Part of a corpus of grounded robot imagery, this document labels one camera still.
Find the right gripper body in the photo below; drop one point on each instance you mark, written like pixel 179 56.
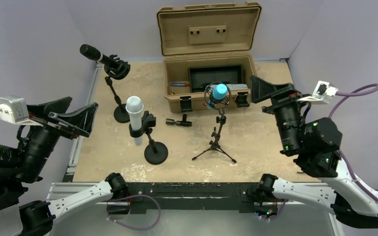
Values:
pixel 287 98

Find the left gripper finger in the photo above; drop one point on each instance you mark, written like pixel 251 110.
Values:
pixel 57 106
pixel 78 122

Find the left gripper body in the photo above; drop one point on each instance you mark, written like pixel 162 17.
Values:
pixel 62 129

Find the blue microphone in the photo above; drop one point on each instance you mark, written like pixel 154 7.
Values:
pixel 217 94

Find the black tripod shock mount stand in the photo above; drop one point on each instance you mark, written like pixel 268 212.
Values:
pixel 216 134

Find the silver white microphone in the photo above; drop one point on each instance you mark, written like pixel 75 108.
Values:
pixel 134 108

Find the black round base stand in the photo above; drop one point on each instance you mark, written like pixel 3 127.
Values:
pixel 155 152
pixel 117 73

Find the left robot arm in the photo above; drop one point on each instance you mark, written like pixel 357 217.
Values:
pixel 40 128

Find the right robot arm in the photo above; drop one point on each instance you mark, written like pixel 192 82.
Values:
pixel 315 147

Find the black microphone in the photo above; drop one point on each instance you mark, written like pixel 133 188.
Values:
pixel 92 53

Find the grey plastic parts box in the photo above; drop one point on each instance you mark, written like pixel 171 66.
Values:
pixel 234 87

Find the black tray in toolbox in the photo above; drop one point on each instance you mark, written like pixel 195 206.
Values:
pixel 200 77

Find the tan plastic toolbox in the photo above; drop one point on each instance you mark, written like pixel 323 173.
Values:
pixel 206 35

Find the small black mic clip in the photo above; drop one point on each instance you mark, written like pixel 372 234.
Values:
pixel 182 123

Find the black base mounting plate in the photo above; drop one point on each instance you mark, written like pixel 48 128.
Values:
pixel 242 197

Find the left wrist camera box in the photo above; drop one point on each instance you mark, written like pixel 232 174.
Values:
pixel 13 109

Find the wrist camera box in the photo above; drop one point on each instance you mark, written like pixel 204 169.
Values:
pixel 13 109
pixel 323 93

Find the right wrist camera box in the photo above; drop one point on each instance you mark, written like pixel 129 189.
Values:
pixel 323 93

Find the red handled screwdriver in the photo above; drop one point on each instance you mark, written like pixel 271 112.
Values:
pixel 179 84

